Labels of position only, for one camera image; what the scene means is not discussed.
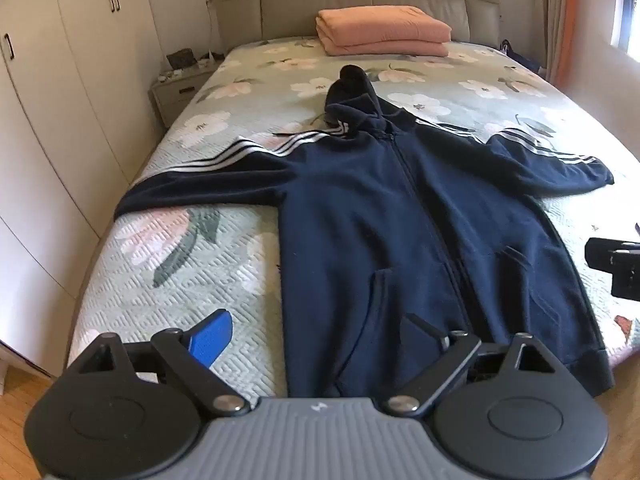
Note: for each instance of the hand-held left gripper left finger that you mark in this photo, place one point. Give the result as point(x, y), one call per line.
point(212, 340)

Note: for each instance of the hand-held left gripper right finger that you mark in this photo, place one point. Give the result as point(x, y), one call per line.
point(425, 335)

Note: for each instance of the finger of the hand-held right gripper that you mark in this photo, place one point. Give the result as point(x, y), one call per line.
point(607, 255)

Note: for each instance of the navy striped hooded jacket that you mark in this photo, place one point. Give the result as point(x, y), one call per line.
point(360, 210)

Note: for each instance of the bed with floral quilt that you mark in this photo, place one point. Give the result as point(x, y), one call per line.
point(225, 270)

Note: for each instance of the dark bag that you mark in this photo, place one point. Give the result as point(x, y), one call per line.
point(520, 57)

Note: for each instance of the window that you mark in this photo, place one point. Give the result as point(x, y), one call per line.
point(627, 20)

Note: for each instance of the orange and cream curtain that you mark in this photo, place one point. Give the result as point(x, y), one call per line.
point(567, 20)

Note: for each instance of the beige nightstand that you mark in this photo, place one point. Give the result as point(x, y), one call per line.
point(177, 92)

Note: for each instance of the white wardrobe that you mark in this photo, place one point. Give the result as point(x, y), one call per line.
point(50, 110)

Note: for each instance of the dark box on nightstand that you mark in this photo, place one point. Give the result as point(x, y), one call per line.
point(180, 58)

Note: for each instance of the folded pink blanket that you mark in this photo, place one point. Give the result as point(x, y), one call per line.
point(380, 27)

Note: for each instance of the beige padded headboard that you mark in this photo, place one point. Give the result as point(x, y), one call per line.
point(300, 0)

